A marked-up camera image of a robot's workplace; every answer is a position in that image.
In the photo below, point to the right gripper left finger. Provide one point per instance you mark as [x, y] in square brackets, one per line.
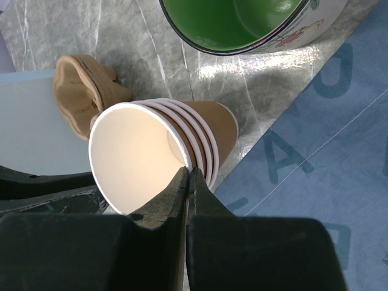
[143, 250]

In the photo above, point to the blue alphabet cloth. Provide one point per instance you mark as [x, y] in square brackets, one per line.
[325, 157]

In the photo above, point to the light blue paper bag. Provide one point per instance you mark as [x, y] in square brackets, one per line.
[35, 138]

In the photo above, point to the white mug green interior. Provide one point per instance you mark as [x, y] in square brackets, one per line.
[233, 27]

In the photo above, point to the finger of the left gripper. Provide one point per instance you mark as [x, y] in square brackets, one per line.
[64, 194]

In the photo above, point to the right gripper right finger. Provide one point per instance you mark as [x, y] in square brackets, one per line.
[228, 252]

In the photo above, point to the stack of brown paper cups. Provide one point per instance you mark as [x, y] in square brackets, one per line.
[136, 148]

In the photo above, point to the brown pulp cup carrier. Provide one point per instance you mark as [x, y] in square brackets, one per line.
[83, 88]

